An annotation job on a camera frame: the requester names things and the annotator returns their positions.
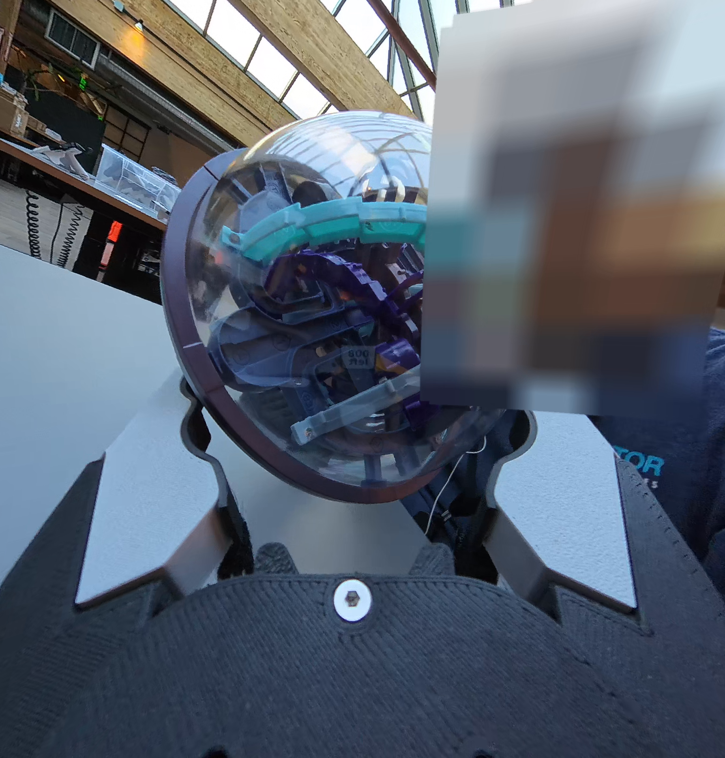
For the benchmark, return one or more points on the long wooden table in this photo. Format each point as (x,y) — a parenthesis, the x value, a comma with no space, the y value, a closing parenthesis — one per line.
(19,151)

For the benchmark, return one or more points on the clear plastic maze ball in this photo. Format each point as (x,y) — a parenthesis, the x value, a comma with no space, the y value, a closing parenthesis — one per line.
(279,331)

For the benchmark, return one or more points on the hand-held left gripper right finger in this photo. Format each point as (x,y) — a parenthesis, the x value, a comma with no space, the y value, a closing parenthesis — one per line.
(566,503)

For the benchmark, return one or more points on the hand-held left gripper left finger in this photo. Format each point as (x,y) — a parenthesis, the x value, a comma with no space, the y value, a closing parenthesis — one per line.
(155,491)

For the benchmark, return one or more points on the white board stand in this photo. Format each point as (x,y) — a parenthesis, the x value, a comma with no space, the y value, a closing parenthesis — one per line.
(66,157)

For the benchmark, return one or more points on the clear plastic bin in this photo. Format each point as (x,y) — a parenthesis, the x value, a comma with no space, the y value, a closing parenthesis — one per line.
(131,177)

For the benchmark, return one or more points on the cardboard box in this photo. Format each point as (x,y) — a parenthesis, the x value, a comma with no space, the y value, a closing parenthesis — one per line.
(4,112)

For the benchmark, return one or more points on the black panel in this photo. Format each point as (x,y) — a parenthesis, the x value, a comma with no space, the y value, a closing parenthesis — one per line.
(60,118)

